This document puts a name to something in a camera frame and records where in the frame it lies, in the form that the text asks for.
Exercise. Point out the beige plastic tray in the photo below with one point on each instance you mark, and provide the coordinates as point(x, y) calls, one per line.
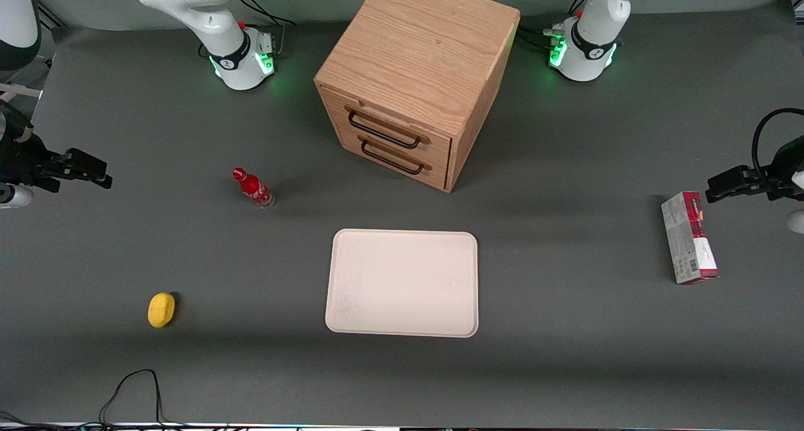
point(402, 283)

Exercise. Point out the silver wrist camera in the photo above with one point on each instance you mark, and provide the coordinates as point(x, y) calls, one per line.
point(16, 196)
point(798, 221)

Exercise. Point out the red soda bottle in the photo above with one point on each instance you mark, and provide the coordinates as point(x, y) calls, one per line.
point(252, 187)

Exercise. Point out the white metal stand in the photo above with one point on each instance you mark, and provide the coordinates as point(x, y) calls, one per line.
point(19, 90)

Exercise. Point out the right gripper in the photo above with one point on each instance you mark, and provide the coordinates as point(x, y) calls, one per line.
point(23, 161)

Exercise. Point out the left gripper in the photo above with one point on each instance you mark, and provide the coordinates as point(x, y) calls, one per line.
point(781, 169)

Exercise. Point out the yellow lemon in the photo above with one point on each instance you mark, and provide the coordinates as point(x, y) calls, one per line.
point(161, 310)

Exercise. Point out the wooden drawer cabinet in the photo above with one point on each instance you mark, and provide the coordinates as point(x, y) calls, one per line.
point(427, 48)

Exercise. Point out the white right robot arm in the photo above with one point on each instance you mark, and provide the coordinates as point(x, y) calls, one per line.
point(220, 41)

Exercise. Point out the red grey cardboard box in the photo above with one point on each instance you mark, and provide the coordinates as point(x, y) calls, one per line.
point(688, 242)

